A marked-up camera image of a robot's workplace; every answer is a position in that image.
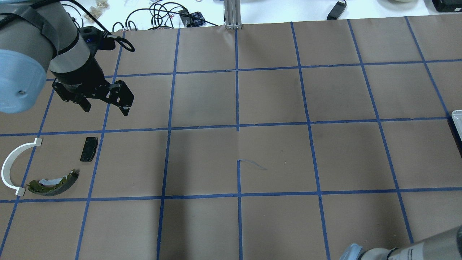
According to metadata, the white parts tray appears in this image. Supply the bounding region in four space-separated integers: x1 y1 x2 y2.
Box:
451 110 462 141

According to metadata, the black brake pad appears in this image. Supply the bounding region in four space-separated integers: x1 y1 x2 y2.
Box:
80 137 99 162

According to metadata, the bag of wooden pieces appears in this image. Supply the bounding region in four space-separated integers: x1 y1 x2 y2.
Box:
81 0 110 19

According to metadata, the green brake shoe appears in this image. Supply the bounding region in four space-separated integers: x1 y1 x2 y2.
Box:
27 169 79 196

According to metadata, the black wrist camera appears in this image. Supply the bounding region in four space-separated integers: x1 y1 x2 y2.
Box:
78 26 116 54

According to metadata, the white curved plastic bracket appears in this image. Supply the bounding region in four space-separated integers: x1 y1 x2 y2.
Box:
1 138 42 196

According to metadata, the aluminium frame post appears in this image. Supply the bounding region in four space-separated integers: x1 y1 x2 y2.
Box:
223 0 242 30

